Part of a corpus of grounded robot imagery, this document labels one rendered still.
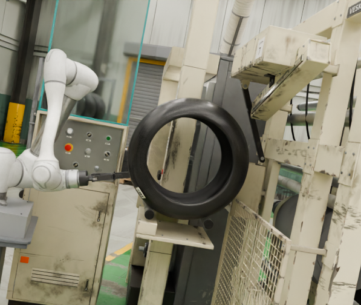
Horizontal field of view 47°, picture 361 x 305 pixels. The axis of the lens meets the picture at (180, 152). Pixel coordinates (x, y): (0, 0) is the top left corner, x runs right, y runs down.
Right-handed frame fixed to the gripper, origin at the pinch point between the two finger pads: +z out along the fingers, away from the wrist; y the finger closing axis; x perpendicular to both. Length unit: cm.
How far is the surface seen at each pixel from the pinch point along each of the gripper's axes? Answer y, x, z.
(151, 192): -12.0, 7.4, 13.2
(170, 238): -10.6, 29.9, 20.4
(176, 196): 15.4, 15.2, 26.2
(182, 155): 26.0, -5.2, 32.1
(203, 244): -11, 34, 36
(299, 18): 868, -263, 432
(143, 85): 1000, -125, 18
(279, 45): -35, -52, 68
